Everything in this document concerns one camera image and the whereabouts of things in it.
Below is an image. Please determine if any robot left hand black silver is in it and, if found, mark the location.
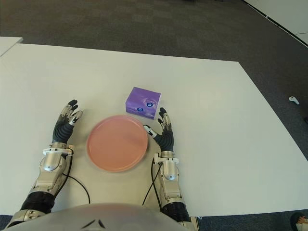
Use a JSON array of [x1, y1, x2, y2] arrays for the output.
[[51, 99, 85, 145]]

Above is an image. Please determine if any robot right hand black silver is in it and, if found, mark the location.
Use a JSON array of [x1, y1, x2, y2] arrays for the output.
[[143, 107, 175, 153]]

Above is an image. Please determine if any purple tissue paper pack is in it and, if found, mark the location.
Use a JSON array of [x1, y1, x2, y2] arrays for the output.
[[125, 86, 162, 120]]

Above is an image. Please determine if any pink round plate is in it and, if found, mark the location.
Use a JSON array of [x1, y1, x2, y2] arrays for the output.
[[86, 115, 149, 173]]

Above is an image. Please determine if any silver robot torso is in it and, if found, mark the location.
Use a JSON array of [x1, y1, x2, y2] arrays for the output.
[[0, 203, 193, 231]]

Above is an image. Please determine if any white adjacent table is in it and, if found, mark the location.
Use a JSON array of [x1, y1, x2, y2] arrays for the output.
[[0, 36, 24, 57]]

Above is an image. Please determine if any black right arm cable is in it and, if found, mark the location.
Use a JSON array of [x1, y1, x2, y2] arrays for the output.
[[141, 158, 162, 210]]

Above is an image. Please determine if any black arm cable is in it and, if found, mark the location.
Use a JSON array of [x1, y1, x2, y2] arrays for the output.
[[141, 158, 162, 210], [61, 154, 91, 205]]

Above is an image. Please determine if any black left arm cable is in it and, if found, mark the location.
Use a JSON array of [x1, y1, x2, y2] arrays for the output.
[[61, 154, 91, 205]]

